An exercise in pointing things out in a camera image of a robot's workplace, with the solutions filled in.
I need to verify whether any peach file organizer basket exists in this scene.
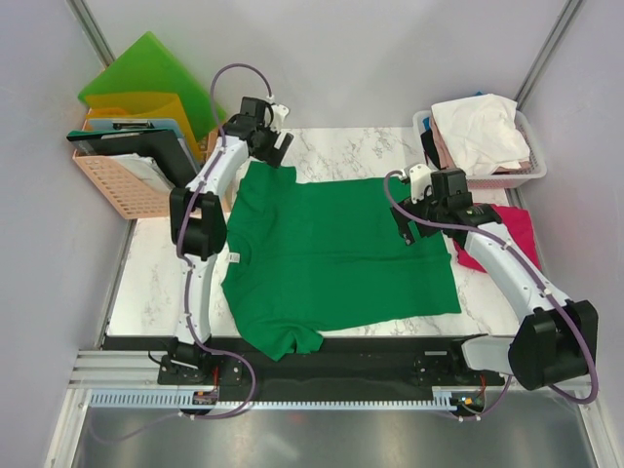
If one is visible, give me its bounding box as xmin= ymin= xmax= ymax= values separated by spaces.
xmin=71 ymin=106 xmax=235 ymax=221

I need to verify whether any white laundry basket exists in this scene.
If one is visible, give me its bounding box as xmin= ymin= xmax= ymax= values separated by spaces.
xmin=412 ymin=110 xmax=547 ymax=189

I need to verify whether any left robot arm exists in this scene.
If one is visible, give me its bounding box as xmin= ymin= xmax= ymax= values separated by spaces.
xmin=168 ymin=96 xmax=293 ymax=383

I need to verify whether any black binder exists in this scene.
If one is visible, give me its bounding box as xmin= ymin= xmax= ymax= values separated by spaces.
xmin=66 ymin=129 xmax=197 ymax=187

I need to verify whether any green t shirt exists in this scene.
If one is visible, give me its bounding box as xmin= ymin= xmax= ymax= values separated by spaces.
xmin=222 ymin=162 xmax=460 ymax=360

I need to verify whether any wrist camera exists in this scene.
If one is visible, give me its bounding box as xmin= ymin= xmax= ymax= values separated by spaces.
xmin=400 ymin=164 xmax=433 ymax=204
xmin=268 ymin=96 xmax=290 ymax=133

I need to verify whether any green plastic folder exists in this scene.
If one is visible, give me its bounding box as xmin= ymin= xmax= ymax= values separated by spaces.
xmin=78 ymin=32 xmax=225 ymax=141

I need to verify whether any white cable duct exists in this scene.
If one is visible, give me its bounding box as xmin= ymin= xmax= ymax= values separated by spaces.
xmin=88 ymin=389 xmax=456 ymax=411

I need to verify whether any white t shirt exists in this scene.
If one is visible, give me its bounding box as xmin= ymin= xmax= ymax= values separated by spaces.
xmin=431 ymin=94 xmax=530 ymax=176

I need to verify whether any blue clipboard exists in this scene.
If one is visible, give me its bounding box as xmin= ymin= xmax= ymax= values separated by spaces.
xmin=87 ymin=118 xmax=191 ymax=155

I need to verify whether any black t shirt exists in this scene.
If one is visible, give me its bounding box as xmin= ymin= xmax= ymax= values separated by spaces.
xmin=420 ymin=129 xmax=442 ymax=170

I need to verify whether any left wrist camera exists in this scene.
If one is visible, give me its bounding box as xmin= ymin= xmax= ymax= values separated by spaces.
xmin=268 ymin=96 xmax=290 ymax=133

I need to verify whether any pink t shirt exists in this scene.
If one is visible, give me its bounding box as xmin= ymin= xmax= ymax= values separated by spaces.
xmin=430 ymin=117 xmax=530 ymax=176

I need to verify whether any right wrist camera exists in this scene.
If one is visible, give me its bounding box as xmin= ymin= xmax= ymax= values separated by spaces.
xmin=400 ymin=164 xmax=433 ymax=204

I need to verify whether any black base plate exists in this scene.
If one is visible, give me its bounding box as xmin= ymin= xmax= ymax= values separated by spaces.
xmin=157 ymin=336 xmax=504 ymax=388

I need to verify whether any red t shirt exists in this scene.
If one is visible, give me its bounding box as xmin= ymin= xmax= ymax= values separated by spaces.
xmin=453 ymin=205 xmax=541 ymax=273

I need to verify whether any yellow plastic folder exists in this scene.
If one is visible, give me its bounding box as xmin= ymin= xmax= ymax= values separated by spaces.
xmin=85 ymin=92 xmax=202 ymax=160

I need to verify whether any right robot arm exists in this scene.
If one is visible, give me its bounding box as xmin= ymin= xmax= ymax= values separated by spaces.
xmin=383 ymin=164 xmax=599 ymax=405

